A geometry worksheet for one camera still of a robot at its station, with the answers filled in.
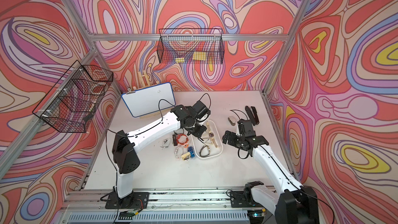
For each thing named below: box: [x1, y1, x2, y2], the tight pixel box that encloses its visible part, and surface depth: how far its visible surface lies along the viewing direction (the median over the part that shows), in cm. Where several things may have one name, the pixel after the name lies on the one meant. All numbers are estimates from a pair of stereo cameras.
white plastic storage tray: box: [191, 119, 224, 159], surface depth 91 cm
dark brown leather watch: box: [172, 133, 178, 147], surface depth 93 cm
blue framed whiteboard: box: [121, 81, 177, 118], surface depth 92 cm
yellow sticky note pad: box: [192, 51, 207, 61], surface depth 92 cm
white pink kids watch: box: [174, 146, 184, 160], surface depth 90 cm
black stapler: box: [245, 105, 260, 126], surface depth 107 cm
